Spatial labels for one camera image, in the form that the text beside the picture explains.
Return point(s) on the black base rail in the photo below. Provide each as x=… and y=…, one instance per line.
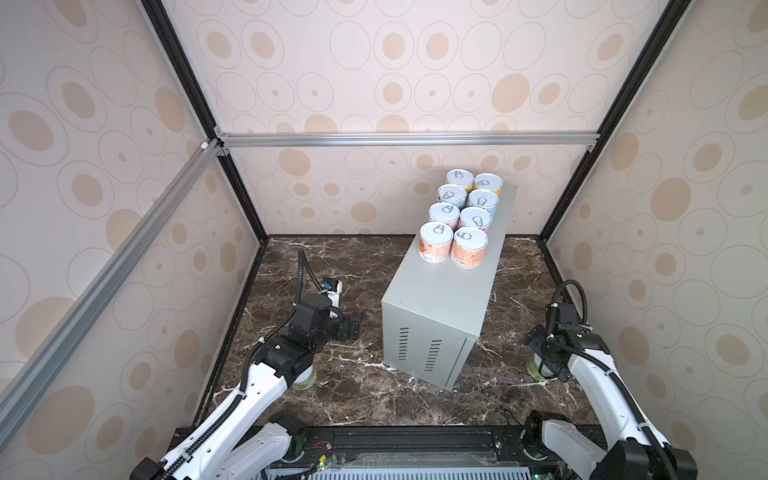
x=413, y=452

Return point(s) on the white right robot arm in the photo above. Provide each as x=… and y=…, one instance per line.
x=635, y=448

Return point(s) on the black corner frame post right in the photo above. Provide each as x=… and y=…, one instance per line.
x=650, y=52

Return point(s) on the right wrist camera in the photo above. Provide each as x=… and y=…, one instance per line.
x=562, y=317

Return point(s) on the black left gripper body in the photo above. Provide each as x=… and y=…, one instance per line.
x=338, y=326

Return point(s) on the black corner frame post left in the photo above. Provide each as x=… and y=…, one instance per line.
x=160, y=22

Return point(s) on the grey metal cabinet box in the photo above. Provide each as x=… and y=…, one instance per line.
x=433, y=314

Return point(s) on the yellow orange label can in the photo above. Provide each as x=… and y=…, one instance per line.
x=490, y=182

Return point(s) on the silver aluminium crossbar back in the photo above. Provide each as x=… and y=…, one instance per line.
x=359, y=139

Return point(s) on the silver aluminium rail left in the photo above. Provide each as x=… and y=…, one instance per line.
x=48, y=361

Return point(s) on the pink flower label can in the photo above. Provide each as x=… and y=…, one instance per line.
x=475, y=217

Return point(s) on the green label can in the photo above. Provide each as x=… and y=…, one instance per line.
x=306, y=379
x=532, y=366

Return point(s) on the brown label can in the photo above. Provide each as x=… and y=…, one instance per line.
x=435, y=241

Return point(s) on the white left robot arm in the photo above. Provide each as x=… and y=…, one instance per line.
x=252, y=402

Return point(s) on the teal label can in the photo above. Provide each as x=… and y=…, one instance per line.
x=484, y=199

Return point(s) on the black corner frame post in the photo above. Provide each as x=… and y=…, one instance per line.
x=160, y=22
x=650, y=52

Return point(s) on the light blue label can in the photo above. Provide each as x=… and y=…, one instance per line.
x=452, y=194

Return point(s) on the orange fruit label can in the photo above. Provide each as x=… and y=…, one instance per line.
x=468, y=248

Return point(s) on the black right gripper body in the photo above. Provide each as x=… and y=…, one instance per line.
x=542, y=345

